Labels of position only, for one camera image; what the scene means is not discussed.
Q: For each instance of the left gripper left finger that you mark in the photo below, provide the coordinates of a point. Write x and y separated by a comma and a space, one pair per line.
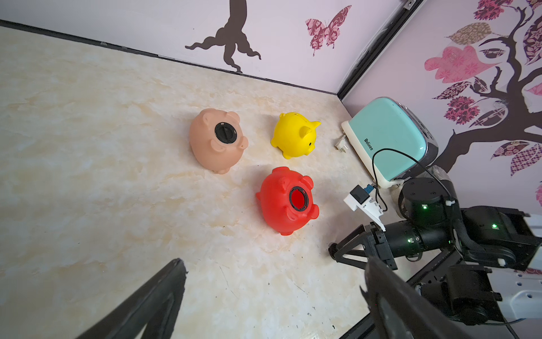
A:
151, 311

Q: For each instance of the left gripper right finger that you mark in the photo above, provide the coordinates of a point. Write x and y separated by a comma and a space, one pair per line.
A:
398, 311

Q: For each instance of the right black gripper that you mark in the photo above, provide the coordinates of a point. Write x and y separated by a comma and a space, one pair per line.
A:
426, 226

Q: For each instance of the red piggy bank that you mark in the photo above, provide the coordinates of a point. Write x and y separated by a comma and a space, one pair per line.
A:
286, 200

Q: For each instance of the yellow piggy bank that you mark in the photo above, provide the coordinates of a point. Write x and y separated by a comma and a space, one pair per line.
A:
295, 135

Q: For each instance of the black plug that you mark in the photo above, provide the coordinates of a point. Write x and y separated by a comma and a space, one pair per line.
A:
225, 133

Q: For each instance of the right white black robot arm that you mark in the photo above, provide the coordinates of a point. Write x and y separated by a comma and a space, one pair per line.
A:
482, 274

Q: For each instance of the white toaster plug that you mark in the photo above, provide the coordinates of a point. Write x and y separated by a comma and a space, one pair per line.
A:
341, 144

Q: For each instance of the mint green toaster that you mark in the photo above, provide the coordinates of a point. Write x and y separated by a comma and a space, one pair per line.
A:
392, 143

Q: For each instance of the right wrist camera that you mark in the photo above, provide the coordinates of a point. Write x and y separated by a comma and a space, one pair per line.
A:
360, 199

